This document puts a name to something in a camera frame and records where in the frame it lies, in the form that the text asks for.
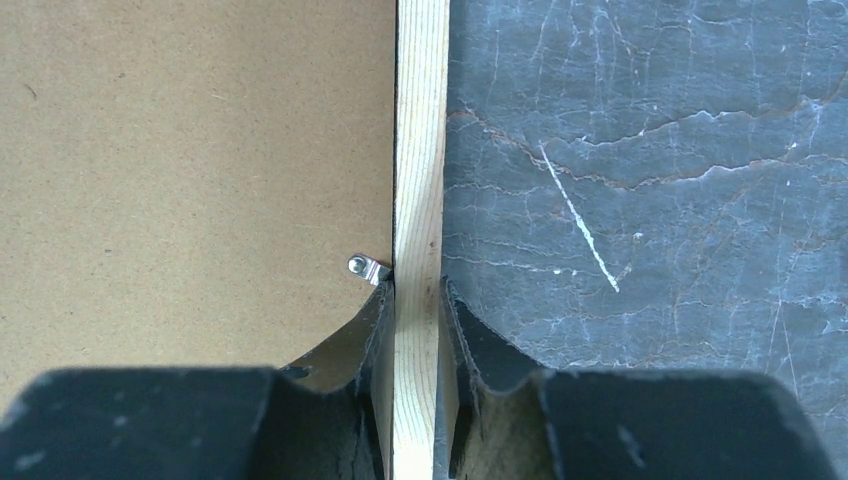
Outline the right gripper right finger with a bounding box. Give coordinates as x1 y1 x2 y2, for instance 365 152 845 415
439 279 837 479

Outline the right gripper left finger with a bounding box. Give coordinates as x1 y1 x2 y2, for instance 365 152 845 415
1 282 394 479

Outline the brown cardboard backing board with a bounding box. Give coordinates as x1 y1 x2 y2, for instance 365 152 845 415
1 1 395 404

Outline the wooden picture frame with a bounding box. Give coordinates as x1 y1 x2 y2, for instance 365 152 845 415
390 1 450 480

